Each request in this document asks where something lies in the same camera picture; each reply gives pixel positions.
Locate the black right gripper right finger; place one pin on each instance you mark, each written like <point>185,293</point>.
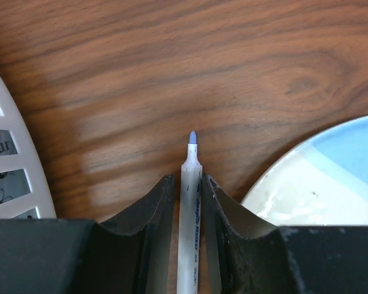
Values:
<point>243,251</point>

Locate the white plastic dish basket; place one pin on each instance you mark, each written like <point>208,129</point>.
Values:
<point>24,191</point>

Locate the white pen with blue end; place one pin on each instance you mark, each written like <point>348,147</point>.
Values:
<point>189,220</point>

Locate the cream and blue plate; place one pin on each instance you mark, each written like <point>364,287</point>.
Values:
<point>322,181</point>

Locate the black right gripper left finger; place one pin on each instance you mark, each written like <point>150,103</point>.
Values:
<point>137,257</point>

